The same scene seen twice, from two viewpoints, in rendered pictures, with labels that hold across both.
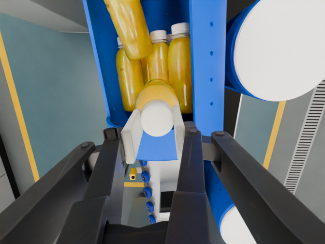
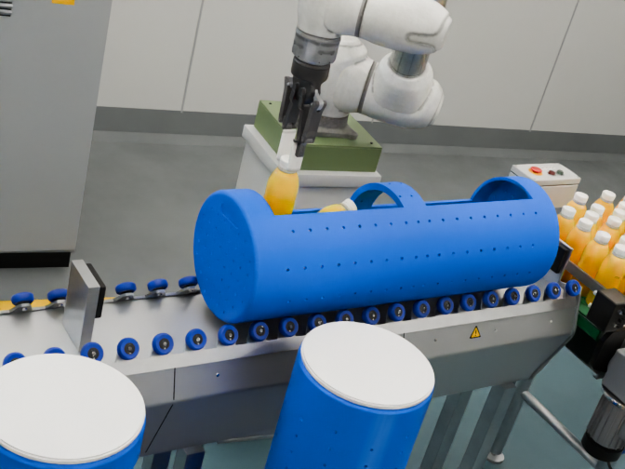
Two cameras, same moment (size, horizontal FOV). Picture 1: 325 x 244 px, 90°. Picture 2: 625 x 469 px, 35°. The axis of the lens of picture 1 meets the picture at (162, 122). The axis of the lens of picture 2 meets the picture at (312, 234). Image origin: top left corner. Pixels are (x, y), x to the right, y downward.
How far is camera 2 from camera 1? 204 cm
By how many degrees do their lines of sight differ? 73
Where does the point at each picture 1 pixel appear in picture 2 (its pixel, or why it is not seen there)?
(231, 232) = (35, 368)
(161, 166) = (110, 322)
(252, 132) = not seen: outside the picture
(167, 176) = not seen: hidden behind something
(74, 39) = not seen: hidden behind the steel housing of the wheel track
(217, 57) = (325, 237)
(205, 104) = (291, 223)
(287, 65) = (352, 363)
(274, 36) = (370, 347)
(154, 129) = (285, 158)
